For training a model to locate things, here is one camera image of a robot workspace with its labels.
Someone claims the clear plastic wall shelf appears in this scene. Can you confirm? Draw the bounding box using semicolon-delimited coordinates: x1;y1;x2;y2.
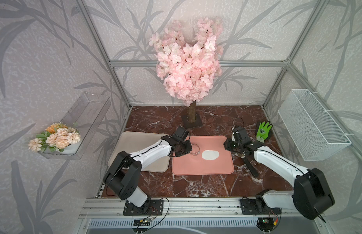
39;92;111;160

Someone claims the artificial cherry blossom tree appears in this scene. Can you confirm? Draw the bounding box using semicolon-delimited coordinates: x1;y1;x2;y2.
149;18;223;123

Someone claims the metal spatula black handle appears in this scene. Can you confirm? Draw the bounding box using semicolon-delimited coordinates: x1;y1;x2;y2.
240;154;259;178

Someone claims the peach artificial flower bouquet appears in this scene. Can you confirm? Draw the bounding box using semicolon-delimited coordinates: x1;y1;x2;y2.
28;122;81;153

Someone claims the white wire mesh basket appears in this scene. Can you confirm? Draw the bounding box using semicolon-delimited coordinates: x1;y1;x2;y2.
278;89;351;161

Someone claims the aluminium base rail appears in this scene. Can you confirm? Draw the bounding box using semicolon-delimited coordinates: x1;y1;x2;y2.
73;197;333;234

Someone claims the white dough ball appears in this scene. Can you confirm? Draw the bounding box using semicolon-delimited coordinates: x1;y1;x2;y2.
202;150;220;160

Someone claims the black metal tree base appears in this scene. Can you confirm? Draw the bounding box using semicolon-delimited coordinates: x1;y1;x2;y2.
181;113;203;130

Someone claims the green work glove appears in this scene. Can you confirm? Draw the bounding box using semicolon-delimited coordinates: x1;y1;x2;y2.
256;121;273;143

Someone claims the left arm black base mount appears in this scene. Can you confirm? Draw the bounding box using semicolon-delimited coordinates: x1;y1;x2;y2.
123;199;164;216

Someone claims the beige silicone mat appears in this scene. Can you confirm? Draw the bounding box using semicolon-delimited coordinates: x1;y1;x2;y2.
107;131;170;173

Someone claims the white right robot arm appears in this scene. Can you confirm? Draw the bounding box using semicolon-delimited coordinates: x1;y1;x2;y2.
224;126;335;220

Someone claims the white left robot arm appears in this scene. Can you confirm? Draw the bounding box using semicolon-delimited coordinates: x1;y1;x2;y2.
104;126;192;208

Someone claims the pink silicone mat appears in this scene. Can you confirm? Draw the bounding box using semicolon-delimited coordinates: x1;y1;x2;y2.
172;136;234;176

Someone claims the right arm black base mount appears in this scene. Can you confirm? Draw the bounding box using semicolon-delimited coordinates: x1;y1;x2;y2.
240;190;282;215

